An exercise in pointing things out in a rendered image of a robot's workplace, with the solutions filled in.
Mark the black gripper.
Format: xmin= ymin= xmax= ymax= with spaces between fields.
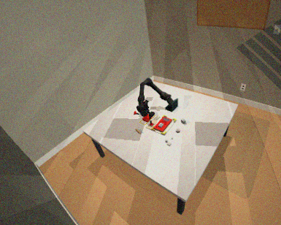
xmin=144 ymin=107 xmax=155 ymax=119

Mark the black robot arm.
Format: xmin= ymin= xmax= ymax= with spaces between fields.
xmin=136 ymin=77 xmax=174 ymax=117

